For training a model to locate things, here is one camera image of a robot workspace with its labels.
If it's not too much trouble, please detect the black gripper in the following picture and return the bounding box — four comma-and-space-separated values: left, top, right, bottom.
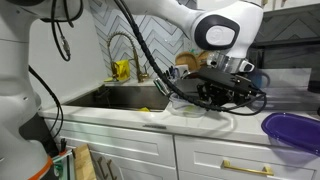
196, 66, 256, 109

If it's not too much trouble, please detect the clear plastic bowl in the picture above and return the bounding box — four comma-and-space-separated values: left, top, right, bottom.
167, 93, 208, 118

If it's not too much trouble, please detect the stainless steel sink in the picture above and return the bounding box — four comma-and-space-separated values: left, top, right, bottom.
64, 83, 172, 113

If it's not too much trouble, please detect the white sink front panel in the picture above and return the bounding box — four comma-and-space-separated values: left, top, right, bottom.
53, 119, 177, 168

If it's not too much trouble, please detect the white mug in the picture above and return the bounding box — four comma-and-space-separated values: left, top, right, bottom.
174, 64, 190, 80

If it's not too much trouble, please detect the round wooden board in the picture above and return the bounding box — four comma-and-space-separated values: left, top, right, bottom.
174, 50, 197, 67

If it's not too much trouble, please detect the metal cutlery holder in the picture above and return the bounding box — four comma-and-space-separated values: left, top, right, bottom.
153, 76, 172, 97

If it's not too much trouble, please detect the blue translucent jug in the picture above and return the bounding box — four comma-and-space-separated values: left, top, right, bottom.
253, 70, 271, 89

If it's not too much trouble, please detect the white drawer front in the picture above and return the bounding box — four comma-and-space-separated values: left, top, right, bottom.
174, 134, 320, 180

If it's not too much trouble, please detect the dark label plate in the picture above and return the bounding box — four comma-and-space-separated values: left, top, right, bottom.
142, 124, 168, 130

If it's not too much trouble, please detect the gold spring faucet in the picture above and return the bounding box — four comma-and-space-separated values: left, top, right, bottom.
106, 31, 150, 84

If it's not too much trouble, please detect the clear storage box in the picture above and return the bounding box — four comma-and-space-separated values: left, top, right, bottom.
263, 87, 320, 113

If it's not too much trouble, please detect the purple lidded clear container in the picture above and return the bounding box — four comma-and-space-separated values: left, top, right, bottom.
260, 112, 320, 168

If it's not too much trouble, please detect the yellow rubber glove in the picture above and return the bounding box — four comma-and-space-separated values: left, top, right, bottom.
111, 59, 132, 82

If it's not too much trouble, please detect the white cabinet door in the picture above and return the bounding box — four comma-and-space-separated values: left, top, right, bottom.
89, 149, 178, 180

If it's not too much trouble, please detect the white upper cabinet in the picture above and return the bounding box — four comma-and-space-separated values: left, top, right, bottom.
259, 0, 320, 14

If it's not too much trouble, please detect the light wooden plank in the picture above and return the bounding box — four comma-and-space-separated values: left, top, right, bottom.
72, 143, 98, 180

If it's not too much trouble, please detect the small black clamp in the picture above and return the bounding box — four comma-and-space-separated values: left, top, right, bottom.
59, 137, 68, 154

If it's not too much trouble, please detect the clear panel with green edge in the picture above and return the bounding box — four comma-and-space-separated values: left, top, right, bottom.
51, 149, 76, 180

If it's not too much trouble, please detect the wooden board with handle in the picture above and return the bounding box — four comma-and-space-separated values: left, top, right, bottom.
196, 49, 212, 70

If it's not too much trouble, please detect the gold drawer handle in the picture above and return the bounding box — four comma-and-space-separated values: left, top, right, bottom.
222, 159, 275, 177

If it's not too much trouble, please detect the black corrugated cable conduit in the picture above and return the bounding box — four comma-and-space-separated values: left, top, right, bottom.
113, 0, 268, 117

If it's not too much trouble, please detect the gold door handle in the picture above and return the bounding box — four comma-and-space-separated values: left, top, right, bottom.
96, 156, 109, 180
106, 159, 118, 180

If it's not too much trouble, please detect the thin black cable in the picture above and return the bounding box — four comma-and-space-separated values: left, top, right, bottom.
28, 64, 64, 139

